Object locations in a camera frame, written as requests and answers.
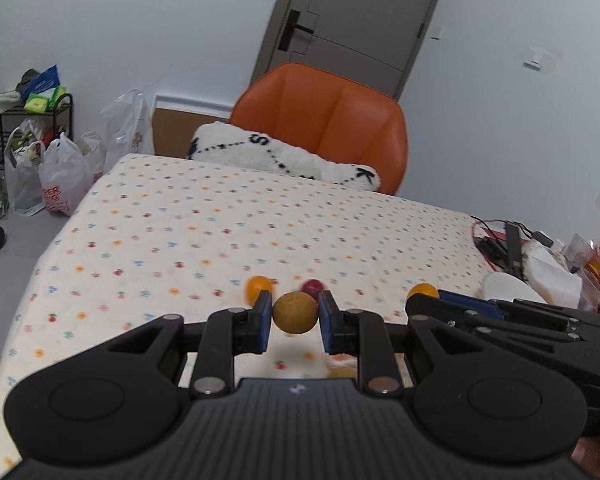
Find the blue package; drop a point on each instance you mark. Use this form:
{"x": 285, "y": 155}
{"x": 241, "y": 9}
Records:
{"x": 36, "y": 82}

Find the clear plastic cup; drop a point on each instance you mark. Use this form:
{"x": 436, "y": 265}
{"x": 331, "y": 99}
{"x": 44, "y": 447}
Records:
{"x": 577, "y": 253}

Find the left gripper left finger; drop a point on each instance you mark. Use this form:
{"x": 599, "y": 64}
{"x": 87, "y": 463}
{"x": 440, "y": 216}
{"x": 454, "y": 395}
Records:
{"x": 226, "y": 334}

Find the white fluffy cushion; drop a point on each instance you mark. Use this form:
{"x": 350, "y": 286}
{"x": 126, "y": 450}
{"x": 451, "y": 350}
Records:
{"x": 228, "y": 145}

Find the orange leather chair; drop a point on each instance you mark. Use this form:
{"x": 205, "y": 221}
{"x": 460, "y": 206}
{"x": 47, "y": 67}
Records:
{"x": 333, "y": 117}

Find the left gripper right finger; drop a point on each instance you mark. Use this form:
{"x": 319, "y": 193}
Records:
{"x": 364, "y": 335}

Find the black door handle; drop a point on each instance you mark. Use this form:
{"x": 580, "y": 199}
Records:
{"x": 291, "y": 26}

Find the black power adapter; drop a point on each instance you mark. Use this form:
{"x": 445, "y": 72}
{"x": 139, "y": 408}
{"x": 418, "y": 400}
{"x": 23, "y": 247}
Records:
{"x": 542, "y": 238}

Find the brown longan fruit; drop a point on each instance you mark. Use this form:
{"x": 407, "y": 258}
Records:
{"x": 295, "y": 313}

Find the small kumquat orange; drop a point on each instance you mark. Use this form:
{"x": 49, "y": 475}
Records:
{"x": 254, "y": 286}

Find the white red shopping bag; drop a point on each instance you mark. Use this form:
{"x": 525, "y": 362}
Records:
{"x": 64, "y": 176}

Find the floral tablecloth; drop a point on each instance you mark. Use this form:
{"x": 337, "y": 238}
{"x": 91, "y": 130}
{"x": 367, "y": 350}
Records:
{"x": 158, "y": 235}

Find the cardboard box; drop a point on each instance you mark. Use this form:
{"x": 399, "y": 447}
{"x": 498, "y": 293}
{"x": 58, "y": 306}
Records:
{"x": 173, "y": 130}

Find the black phone stand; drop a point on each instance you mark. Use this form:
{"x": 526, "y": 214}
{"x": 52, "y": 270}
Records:
{"x": 501, "y": 245}

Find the white plate blue rim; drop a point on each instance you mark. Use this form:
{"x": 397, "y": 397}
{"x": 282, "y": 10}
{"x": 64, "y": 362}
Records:
{"x": 503, "y": 286}

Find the green tissue pack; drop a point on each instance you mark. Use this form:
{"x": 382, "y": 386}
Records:
{"x": 38, "y": 103}

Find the clear plastic bag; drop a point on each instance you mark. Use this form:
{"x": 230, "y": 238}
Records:
{"x": 128, "y": 128}

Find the black metal shelf rack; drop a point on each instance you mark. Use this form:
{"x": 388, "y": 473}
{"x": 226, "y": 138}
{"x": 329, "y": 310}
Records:
{"x": 20, "y": 127}

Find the small red apple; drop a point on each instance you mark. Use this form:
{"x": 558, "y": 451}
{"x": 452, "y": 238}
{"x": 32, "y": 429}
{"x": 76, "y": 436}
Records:
{"x": 313, "y": 288}

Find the grey door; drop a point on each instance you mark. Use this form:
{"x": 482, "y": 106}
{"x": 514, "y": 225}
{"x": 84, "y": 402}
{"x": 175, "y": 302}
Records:
{"x": 373, "y": 42}

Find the white tissue paper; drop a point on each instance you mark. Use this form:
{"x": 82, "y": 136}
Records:
{"x": 549, "y": 278}

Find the white wall switch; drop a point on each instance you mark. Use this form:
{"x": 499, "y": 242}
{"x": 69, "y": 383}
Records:
{"x": 540, "y": 60}

